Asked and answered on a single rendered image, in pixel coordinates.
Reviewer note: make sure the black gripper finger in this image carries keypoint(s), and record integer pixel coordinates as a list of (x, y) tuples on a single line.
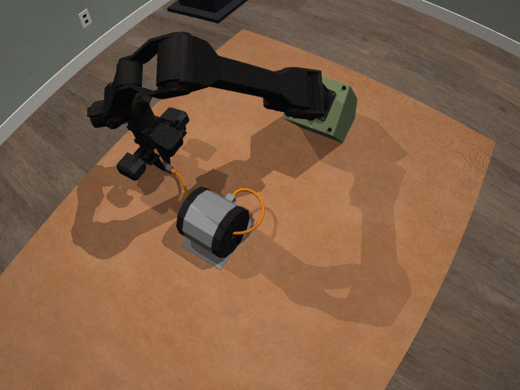
[(164, 157), (157, 163)]

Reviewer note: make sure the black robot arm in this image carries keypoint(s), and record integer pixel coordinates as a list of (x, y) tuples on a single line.
[(185, 64)]

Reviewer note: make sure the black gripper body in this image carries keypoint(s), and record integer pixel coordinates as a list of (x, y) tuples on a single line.
[(132, 166)]

